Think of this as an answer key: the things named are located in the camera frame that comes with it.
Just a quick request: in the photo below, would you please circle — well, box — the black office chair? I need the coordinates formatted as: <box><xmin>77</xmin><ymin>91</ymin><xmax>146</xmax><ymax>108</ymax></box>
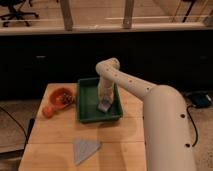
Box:
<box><xmin>0</xmin><ymin>0</ymin><xmax>39</xmax><ymax>27</ymax></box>

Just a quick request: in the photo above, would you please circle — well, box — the orange bowl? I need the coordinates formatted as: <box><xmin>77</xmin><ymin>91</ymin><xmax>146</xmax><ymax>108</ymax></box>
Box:
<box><xmin>49</xmin><ymin>87</ymin><xmax>74</xmax><ymax>109</ymax></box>

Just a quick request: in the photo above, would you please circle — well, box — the black floor cable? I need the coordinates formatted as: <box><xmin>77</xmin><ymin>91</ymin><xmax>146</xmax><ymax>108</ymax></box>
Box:
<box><xmin>0</xmin><ymin>105</ymin><xmax>28</xmax><ymax>141</ymax></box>

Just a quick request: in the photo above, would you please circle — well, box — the dark object on floor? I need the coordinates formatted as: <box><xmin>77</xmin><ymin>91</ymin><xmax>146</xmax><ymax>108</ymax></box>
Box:
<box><xmin>189</xmin><ymin>92</ymin><xmax>212</xmax><ymax>108</ymax></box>

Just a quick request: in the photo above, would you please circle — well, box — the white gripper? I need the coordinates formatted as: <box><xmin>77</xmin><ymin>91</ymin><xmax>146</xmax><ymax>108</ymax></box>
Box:
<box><xmin>98</xmin><ymin>87</ymin><xmax>114</xmax><ymax>103</ymax></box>

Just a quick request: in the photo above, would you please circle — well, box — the grey post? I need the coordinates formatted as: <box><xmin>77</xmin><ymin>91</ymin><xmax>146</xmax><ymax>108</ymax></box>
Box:
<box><xmin>122</xmin><ymin>0</ymin><xmax>134</xmax><ymax>29</ymax></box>
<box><xmin>60</xmin><ymin>0</ymin><xmax>73</xmax><ymax>31</ymax></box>

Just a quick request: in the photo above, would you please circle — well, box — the grey post right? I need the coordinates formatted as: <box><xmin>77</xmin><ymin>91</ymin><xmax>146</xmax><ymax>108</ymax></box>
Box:
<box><xmin>122</xmin><ymin>0</ymin><xmax>134</xmax><ymax>29</ymax></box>

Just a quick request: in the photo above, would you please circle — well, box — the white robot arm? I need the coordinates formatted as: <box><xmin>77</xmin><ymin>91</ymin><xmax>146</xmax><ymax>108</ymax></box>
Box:
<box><xmin>95</xmin><ymin>58</ymin><xmax>197</xmax><ymax>171</ymax></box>

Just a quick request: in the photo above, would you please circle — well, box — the green plastic tray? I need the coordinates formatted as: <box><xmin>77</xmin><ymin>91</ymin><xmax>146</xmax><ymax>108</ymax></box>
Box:
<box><xmin>76</xmin><ymin>77</ymin><xmax>123</xmax><ymax>123</ymax></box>

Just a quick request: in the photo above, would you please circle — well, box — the grey triangular cloth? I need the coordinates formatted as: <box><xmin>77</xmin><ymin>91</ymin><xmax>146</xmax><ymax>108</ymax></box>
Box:
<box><xmin>73</xmin><ymin>139</ymin><xmax>102</xmax><ymax>166</ymax></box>

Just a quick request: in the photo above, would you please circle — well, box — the small orange fruit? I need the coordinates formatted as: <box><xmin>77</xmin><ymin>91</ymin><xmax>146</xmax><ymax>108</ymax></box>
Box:
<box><xmin>42</xmin><ymin>106</ymin><xmax>54</xmax><ymax>118</ymax></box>

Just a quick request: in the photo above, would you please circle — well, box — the grey post left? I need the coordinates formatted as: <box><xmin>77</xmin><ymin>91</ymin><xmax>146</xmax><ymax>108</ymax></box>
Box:
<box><xmin>60</xmin><ymin>0</ymin><xmax>73</xmax><ymax>31</ymax></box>

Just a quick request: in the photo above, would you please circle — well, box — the grey blue sponge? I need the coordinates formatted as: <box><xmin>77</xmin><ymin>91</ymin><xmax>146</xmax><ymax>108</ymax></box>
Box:
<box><xmin>97</xmin><ymin>100</ymin><xmax>111</xmax><ymax>113</ymax></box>

